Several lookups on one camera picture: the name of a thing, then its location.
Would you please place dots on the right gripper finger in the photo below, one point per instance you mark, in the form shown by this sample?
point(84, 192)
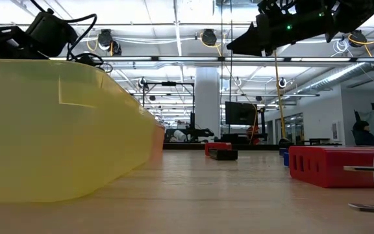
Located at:
point(245, 44)

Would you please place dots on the red power adapter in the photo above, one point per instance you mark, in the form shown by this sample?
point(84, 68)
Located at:
point(333, 165)
point(217, 146)

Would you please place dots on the blue digital timer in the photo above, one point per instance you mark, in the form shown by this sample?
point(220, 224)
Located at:
point(286, 159)

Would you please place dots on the black monitor on stand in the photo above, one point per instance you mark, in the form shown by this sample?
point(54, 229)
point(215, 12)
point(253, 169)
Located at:
point(240, 113)

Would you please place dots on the white building column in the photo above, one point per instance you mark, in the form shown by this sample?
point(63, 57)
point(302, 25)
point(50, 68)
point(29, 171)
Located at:
point(206, 104)

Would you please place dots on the orange background equipment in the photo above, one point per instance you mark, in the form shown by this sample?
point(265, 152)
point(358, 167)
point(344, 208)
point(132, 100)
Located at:
point(253, 133)

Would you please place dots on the yellow translucent plastic bin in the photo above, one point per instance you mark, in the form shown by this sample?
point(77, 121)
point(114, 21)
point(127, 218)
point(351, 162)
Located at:
point(44, 130)

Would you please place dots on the black background robot station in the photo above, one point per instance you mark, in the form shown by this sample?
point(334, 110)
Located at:
point(190, 132)

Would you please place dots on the orange translucent plastic bin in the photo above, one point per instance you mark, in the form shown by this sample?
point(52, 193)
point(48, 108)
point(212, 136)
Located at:
point(160, 139)

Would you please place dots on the person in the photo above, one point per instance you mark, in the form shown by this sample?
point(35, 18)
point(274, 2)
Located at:
point(364, 133)

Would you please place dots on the silver ventilation duct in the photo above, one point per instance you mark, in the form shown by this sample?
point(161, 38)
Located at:
point(346, 73)

